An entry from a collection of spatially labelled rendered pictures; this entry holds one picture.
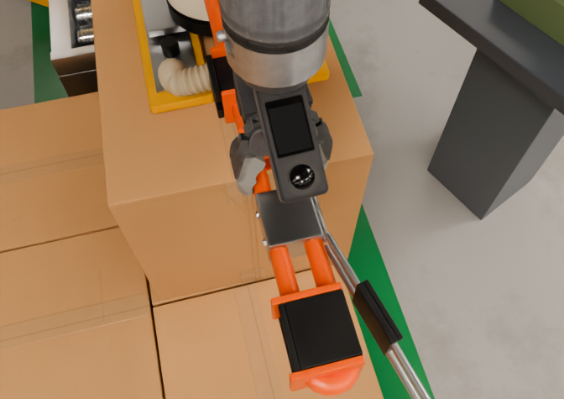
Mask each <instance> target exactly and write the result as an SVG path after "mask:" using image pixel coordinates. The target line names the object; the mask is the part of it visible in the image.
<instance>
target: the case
mask: <svg viewBox="0 0 564 399"><path fill-rule="evenodd" d="M91 15H92V26H93V36H94V46H95V57H96V68H97V87H98V97H99V108H100V119H101V129H102V149H103V159H104V170H105V180H106V191H107V205H108V207H109V209H110V211H111V213H112V215H113V217H114V218H115V220H116V222H117V224H118V226H119V228H120V229H121V231H122V232H123V235H124V237H125V239H126V240H127V241H128V244H129V246H130V248H131V249H132V251H133V253H134V255H135V257H136V258H137V260H138V262H139V264H140V265H141V267H142V269H143V271H144V274H145V275H146V276H147V278H148V280H149V282H150V284H151V286H152V287H153V289H154V291H155V293H156V295H157V297H158V299H160V301H161V300H165V299H169V298H173V297H180V296H184V295H188V294H192V293H197V292H200V291H207V290H211V289H216V288H219V287H224V286H230V285H235V284H239V283H243V282H247V281H254V280H258V279H262V278H266V277H271V276H274V270H273V266H272V263H271V262H269V257H268V254H267V250H266V247H264V245H263V239H264V238H263V235H262V231H261V228H260V224H259V220H258V219H257V218H256V214H255V213H256V212H257V209H256V201H255V197H254V194H251V195H247V196H244V195H243V194H242V193H241V192H240V191H239V190H238V188H237V184H236V181H235V177H234V174H233V170H232V164H231V160H230V155H229V150H230V146H231V143H232V141H233V140H234V139H235V137H236V136H237V135H238V130H237V126H236V123H235V122H234V123H226V121H225V116H224V118H219V117H218V115H217V108H216V104H215V101H214V100H213V102H211V103H207V104H202V105H197V106H193V107H188V108H181V109H176V110H172V111H168V112H163V113H156V114H154V113H152V112H151V111H150V108H149V99H148V93H147V88H146V83H145V78H144V69H143V63H142V57H141V52H140V47H139V42H138V32H137V27H136V22H135V17H134V11H133V1H132V0H91ZM325 61H326V64H327V67H328V69H329V71H330V74H329V78H328V79H327V80H325V81H317V82H312V83H308V84H307V85H308V87H309V90H310V93H311V96H312V99H313V104H311V110H313V111H316V112H317V114H318V117H319V118H322V121H323V122H325V123H326V125H327V127H328V128H329V131H330V134H331V137H332V142H333V145H332V152H331V157H330V160H329V161H328V163H327V166H326V169H325V173H326V180H327V184H328V191H327V193H326V194H323V195H320V196H317V200H318V202H319V205H320V208H321V213H322V216H323V218H324V221H325V225H326V229H327V232H328V233H331V234H332V237H333V238H334V239H335V240H336V242H337V244H338V246H339V248H340V249H341V251H342V252H343V254H344V256H345V257H346V259H347V258H348V255H349V251H350V248H351V244H352V241H353V235H354V231H355V228H356V224H357V220H358V215H359V211H360V207H361V204H362V200H363V194H364V191H365V187H366V184H367V180H368V174H369V171H370V167H371V164H372V160H373V150H372V147H371V145H370V143H369V140H368V136H367V135H366V132H365V129H364V127H363V123H362V121H361V118H360V116H359V114H358V110H357V108H356V105H355V103H354V101H353V97H352V94H351V93H350V90H349V87H348V85H347V81H346V79H345V76H344V74H343V72H342V68H341V66H340V63H339V61H338V58H337V55H336V52H335V50H334V48H333V45H332V42H331V39H330V37H329V35H328V38H327V48H326V57H325Z"/></svg>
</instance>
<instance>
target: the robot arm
mask: <svg viewBox="0 0 564 399"><path fill-rule="evenodd" d="M219 4H220V10H221V15H222V27H223V30H218V31H217V32H216V37H217V42H219V43H221V42H224V45H225V51H226V57H227V62H228V64H229V65H230V66H231V67H232V72H233V80H234V86H235V94H236V101H237V105H238V111H239V114H240V116H242V120H243V130H244V133H240V134H238V135H237V136H236V137H235V139H234V140H233V141H232V143H231V146H230V150H229V155H230V160H231V164H232V170H233V174H234V177H235V181H236V184H237V188H238V190H239V191H240V192H241V193H242V194H243V195H244V196H247V195H251V194H254V192H253V186H254V185H255V184H256V183H257V182H256V176H257V175H258V173H259V172H260V171H262V170H263V169H264V167H265V165H266V163H265V160H264V156H267V157H269V161H270V165H271V169H272V172H273V176H274V182H275V185H276V190H277V193H278V197H279V200H280V201H281V202H284V203H290V202H296V201H299V200H303V199H306V198H310V197H316V196H320V195H323V194H326V193H327V191H328V184H327V180H326V173H325V169H326V166H327V163H328V161H329V160H330V157H331V152H332V145H333V142H332V137H331V134H330V131H329V128H328V127H327V125H326V123H325V122H323V121H322V118H319V117H318V114H317V112H316V111H313V110H311V104H313V99H312V96H311V93H310V90H309V87H308V85H307V82H308V81H309V79H310V78H311V77H312V76H314V75H315V74H316V73H317V72H318V71H319V69H320V68H321V67H322V65H323V63H324V60H325V57H326V48H327V38H328V28H329V15H330V6H331V0H219Z"/></svg>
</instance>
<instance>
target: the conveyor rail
mask: <svg viewBox="0 0 564 399"><path fill-rule="evenodd" d="M75 8H77V3H76V0H49V11H50V38H51V52H54V51H59V50H68V49H73V48H77V47H80V44H79V42H78V41H77V34H76V31H77V30H79V29H80V25H79V24H78V23H77V20H76V17H75Z"/></svg>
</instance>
